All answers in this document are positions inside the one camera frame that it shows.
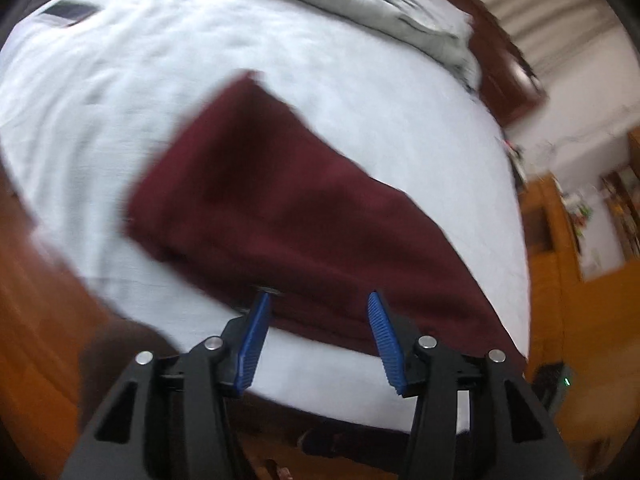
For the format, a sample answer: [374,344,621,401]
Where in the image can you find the maroon pants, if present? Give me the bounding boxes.
[122,72,528,361]

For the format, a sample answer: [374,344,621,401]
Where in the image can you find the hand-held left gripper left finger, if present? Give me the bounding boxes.
[60,290,273,480]

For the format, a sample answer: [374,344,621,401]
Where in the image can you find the dark wooden bed frame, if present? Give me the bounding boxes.
[380,0,548,126]

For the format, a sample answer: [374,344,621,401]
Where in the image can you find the black device with green light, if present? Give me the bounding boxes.
[532,362,576,411]

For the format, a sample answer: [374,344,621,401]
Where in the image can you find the orange wooden cabinet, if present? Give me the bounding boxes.
[520,127,640,461]

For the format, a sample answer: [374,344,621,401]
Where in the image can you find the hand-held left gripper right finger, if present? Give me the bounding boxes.
[366,290,583,480]

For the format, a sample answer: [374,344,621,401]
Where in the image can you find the beige curtain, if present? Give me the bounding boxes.
[465,0,631,76]

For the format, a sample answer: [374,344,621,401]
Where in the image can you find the dark smartphone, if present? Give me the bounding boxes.
[40,1,98,28]

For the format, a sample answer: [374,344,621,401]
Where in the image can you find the dark slipper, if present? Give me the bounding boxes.
[297,425,401,466]

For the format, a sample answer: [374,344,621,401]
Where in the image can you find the grey duvet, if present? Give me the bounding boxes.
[30,0,483,91]

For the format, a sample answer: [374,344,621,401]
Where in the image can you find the white bed sheet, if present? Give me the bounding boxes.
[0,0,531,433]

